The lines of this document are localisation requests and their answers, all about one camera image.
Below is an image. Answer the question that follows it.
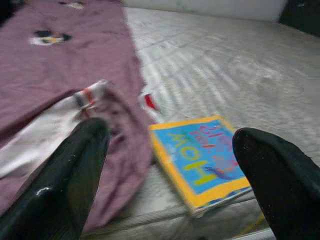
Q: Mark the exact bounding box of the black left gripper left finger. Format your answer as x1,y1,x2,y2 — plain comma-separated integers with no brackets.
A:
0,117,112,240

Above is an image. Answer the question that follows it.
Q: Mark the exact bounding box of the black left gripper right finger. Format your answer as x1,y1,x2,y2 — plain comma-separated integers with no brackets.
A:
231,127,320,240

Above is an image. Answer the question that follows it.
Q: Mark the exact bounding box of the white striped sock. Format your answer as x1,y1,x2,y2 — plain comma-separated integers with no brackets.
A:
0,79,111,180

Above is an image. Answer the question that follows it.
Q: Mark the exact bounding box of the blue yellow children's book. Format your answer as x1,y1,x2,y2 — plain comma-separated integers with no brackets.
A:
148,115,253,218

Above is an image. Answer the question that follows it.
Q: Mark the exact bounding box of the purple printed blanket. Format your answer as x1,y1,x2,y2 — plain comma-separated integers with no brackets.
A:
0,0,155,235

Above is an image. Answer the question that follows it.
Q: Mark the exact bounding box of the white quilted mattress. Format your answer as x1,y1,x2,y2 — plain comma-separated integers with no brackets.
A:
82,6,320,240

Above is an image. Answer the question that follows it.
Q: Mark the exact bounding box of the red white packet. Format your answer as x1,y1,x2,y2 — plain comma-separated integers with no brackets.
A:
138,86,163,116

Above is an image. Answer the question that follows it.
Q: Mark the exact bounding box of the dark tufted headboard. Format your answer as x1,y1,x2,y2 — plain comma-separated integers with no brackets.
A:
277,0,320,38

